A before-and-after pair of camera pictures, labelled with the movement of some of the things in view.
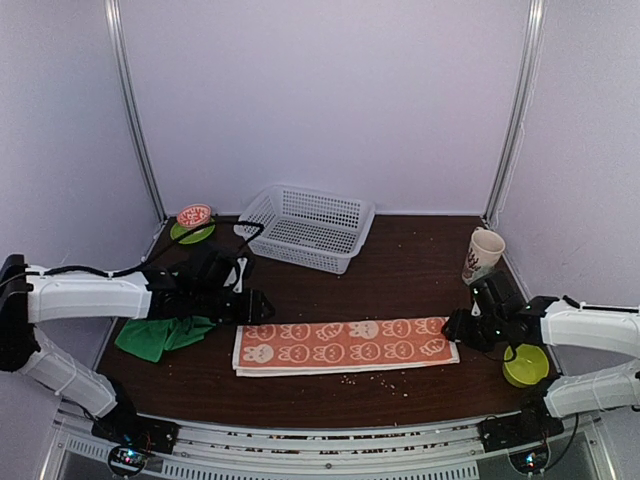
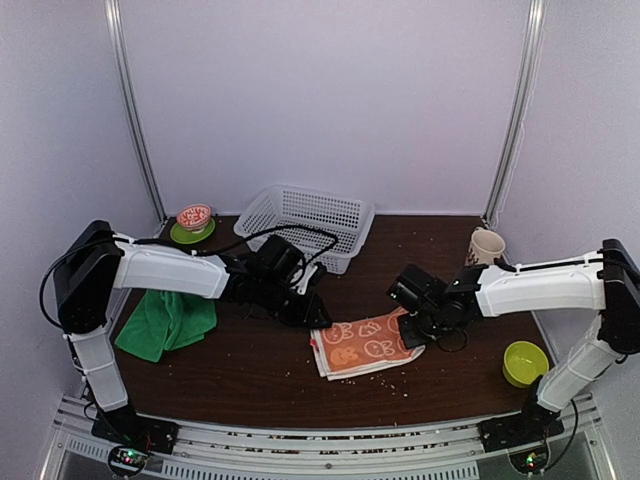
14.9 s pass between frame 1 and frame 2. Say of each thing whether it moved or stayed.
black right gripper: moved
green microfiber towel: stayed
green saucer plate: stayed
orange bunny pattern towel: moved
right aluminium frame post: stayed
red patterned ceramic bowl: stayed
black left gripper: moved
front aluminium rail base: stayed
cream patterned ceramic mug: stayed
